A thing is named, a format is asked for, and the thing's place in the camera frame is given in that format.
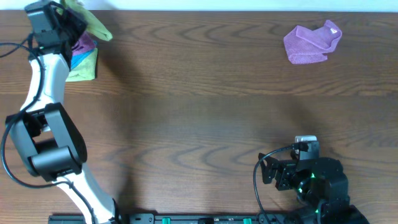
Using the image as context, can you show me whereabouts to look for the light green cloth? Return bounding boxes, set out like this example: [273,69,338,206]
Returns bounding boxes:
[60,0,113,41]

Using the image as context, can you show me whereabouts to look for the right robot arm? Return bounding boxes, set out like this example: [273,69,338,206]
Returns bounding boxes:
[255,151,369,224]

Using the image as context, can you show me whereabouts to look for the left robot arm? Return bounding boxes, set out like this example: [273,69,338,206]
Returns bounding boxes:
[1,1,124,223]

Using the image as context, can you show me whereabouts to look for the folded purple cloth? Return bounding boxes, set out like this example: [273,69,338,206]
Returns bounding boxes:
[72,32,96,56]

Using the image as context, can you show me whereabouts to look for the folded blue cloth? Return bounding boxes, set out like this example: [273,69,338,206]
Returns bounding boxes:
[71,48,98,70]

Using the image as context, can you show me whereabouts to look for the folded green cloth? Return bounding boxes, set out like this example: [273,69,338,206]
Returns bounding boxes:
[66,58,97,82]

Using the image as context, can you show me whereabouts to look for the crumpled purple cloth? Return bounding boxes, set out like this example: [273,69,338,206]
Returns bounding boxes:
[283,20,343,65]

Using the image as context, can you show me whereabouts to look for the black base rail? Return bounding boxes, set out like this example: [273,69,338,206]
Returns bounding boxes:
[48,213,299,224]

